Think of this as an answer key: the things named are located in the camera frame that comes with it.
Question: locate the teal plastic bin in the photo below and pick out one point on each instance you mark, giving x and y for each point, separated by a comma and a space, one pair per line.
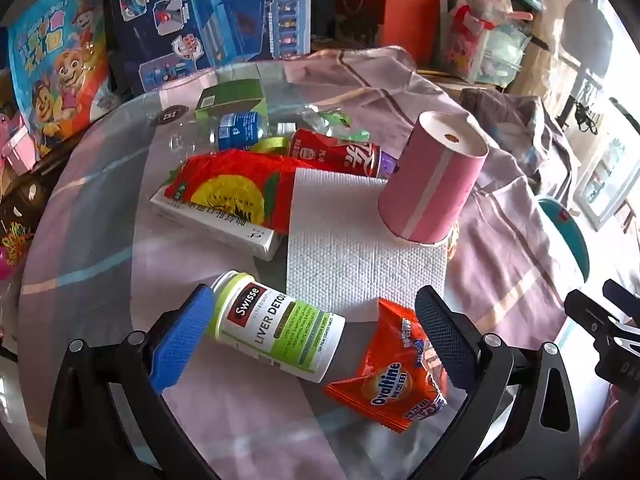
570, 240

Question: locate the white paper towel sheet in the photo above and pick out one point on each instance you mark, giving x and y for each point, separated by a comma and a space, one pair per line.
340, 250

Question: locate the red cola can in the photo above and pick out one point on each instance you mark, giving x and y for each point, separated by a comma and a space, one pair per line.
340, 152

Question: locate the yellow-green ribbon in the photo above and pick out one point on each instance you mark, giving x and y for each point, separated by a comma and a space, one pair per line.
270, 145

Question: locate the dark blue toy box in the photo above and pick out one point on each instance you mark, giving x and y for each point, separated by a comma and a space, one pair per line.
210, 15

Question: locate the colourful spiky toy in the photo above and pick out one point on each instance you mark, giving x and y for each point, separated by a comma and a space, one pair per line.
15, 245

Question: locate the pink paper cup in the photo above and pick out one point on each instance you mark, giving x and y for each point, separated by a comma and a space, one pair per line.
430, 180

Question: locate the clear plastic container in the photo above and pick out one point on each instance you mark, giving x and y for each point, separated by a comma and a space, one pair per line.
505, 55

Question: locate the red yellow snack bag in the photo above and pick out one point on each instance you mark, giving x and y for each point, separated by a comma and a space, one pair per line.
230, 180

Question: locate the pink striped tablecloth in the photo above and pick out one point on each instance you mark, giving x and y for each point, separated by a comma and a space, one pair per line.
100, 260

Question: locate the white flat carton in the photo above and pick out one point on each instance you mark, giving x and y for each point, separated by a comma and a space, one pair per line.
240, 240

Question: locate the small pink box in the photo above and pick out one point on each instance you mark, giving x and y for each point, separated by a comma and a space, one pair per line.
17, 150

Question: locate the purple wrapper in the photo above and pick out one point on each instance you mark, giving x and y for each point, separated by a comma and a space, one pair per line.
387, 165

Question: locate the cartoon dog printed bag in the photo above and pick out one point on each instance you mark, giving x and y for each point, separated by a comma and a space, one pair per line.
55, 60

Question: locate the pink clear gift bag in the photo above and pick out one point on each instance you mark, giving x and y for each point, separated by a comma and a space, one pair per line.
465, 25

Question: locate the orange snack packet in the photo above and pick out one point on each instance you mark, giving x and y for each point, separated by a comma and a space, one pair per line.
385, 385

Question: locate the green clear plastic wrapper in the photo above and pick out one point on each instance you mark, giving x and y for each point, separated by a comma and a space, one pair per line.
340, 120

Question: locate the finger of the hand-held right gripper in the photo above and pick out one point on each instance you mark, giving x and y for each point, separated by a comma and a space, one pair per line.
620, 294
587, 312

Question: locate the clear blue-label water bottle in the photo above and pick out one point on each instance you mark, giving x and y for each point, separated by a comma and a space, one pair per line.
240, 127

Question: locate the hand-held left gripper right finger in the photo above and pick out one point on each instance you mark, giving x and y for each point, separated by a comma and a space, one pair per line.
442, 330

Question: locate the white green supplement bottle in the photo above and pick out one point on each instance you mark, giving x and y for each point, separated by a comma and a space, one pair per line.
280, 325

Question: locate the green white food box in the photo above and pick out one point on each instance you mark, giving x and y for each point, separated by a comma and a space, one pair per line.
230, 95

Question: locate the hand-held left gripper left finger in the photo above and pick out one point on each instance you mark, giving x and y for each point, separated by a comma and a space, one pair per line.
182, 340

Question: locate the red cardboard box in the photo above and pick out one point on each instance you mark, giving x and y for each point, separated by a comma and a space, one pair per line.
410, 5

